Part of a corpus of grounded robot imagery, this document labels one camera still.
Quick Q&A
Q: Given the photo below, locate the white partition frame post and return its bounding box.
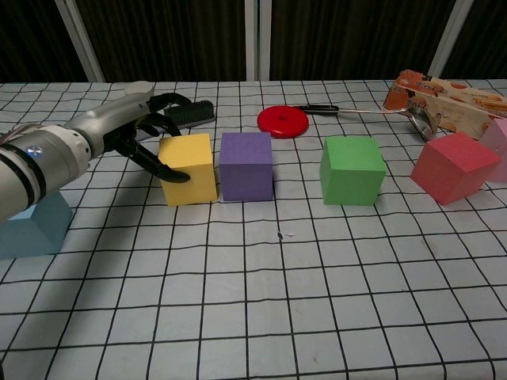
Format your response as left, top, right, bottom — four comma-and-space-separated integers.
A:
53, 0, 106, 83
244, 0, 272, 82
427, 0, 475, 78

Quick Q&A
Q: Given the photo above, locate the steel ladle with black handle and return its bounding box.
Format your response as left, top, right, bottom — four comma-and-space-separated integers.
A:
292, 103, 440, 143

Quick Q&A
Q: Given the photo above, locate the purple foam cube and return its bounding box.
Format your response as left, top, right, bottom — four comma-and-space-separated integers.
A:
219, 131, 276, 203

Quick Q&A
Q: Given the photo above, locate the yellow foam cube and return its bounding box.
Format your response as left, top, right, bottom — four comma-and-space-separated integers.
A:
157, 133, 219, 207

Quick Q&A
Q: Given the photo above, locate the grey brush with black bristles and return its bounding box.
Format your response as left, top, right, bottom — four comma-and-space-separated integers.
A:
136, 100, 217, 140

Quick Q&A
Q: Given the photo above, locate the green foam cube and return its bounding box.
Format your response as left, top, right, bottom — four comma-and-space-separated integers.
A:
319, 135, 387, 207

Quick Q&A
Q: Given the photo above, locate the orange biscuit carton box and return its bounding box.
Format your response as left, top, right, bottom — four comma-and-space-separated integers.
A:
383, 70, 507, 134

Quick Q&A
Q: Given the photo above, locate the light blue foam cube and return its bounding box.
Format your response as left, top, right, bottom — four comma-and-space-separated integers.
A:
0, 192, 74, 260

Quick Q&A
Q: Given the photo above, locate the light blue checkered tablecloth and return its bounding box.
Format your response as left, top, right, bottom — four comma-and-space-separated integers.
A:
0, 81, 507, 380

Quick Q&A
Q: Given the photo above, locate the red foam cube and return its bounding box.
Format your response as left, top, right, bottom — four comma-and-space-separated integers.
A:
410, 131, 502, 206

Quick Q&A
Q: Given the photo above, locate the red round plastic lid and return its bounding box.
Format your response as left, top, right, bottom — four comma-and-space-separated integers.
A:
257, 105, 310, 139

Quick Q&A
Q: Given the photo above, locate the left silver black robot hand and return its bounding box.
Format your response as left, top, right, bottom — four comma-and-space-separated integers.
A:
63, 93, 195, 184

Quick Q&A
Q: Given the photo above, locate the pink foam cube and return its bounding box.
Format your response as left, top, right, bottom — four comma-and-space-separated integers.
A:
481, 117, 507, 184

